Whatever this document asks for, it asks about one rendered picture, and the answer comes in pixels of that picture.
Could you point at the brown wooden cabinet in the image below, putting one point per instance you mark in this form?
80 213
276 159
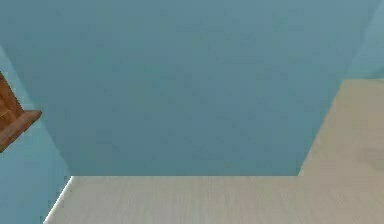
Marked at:
10 113

